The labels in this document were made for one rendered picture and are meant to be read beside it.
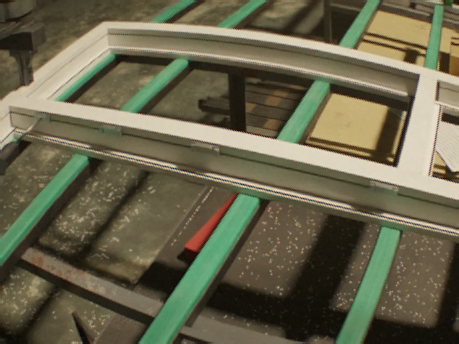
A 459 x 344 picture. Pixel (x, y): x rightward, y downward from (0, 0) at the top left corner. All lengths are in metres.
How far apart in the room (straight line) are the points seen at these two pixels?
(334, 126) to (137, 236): 0.95
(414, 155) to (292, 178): 0.21
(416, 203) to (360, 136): 0.66
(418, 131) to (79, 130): 0.63
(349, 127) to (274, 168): 0.65
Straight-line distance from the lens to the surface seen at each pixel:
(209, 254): 0.89
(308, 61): 1.33
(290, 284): 1.22
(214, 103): 2.31
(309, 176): 0.95
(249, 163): 0.97
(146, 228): 2.27
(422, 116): 1.10
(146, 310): 0.87
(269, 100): 2.32
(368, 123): 1.62
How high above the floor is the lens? 1.48
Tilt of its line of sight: 37 degrees down
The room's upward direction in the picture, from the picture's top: 2 degrees counter-clockwise
